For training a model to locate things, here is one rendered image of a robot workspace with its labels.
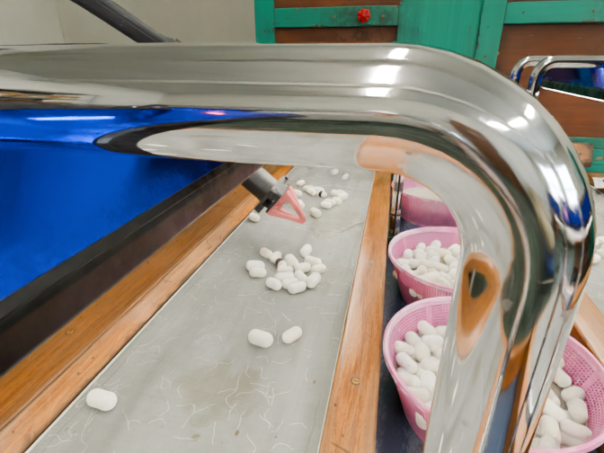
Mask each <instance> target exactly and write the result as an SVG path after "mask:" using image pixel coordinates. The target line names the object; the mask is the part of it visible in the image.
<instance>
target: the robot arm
mask: <svg viewBox="0 0 604 453"><path fill-rule="evenodd" d="M70 1H72V2H73V3H75V4H78V5H79V6H81V7H83V8H84V9H85V10H86V11H88V12H89V13H92V14H93V15H95V16H96V17H98V18H99V19H101V20H102V21H104V22H106V23H108V24H109V25H110V26H111V27H113V28H114V29H116V30H118V31H120V32H121V33H123V34H124V35H126V36H127V37H129V38H131V39H132V40H134V41H135V42H136V43H163V42H181V41H180V40H178V39H176V40H174V39H172V38H169V37H166V36H164V35H163V34H161V33H160V32H158V31H156V30H154V29H153V28H151V27H150V26H148V25H147V24H146V23H144V22H142V21H141V20H139V19H138V18H137V17H136V16H135V15H133V14H132V13H130V12H128V11H127V10H126V9H124V8H123V7H121V6H120V5H118V4H117V3H115V2H114V1H112V0H70ZM288 179H289V178H288V177H287V176H286V175H283V176H282V177H281V178H280V179H279V181H277V180H276V179H275V178H274V177H273V176H272V175H270V174H269V173H268V172H267V171H266V170H265V169H263V168H262V167H261V168H260V169H259V170H258V171H256V172H255V173H254V174H252V175H251V176H250V177H249V178H248V179H246V180H245V181H244V182H242V183H241V184H242V186H244V187H245V188H246V189H247V190H248V191H249V192H251V193H252V195H253V196H254V197H256V198H257V199H258V200H259V201H260V203H259V204H258V205H257V206H256V207H255V209H254V210H255V211H256V212H257V213H260V212H261V211H262V209H263V208H264V207H266V208H267V209H266V210H265V212H266V213H267V214H268V215H270V216H273V217H276V218H284V219H287V220H291V221H294V222H297V223H299V224H304V223H305V222H306V216H305V214H304V212H303V210H302V208H301V207H300V204H299V202H298V198H297V196H296V193H295V192H294V189H293V188H292V187H291V186H290V185H289V184H288V185H287V186H286V185H285V184H284V183H285V182H286V181H287V180H288ZM286 202H288V203H289V204H290V205H291V207H292V208H293V209H294V210H295V211H296V212H297V214H298V216H296V215H294V214H292V213H290V212H288V211H287V210H285V209H284V208H283V207H282V206H283V205H284V203H286Z"/></svg>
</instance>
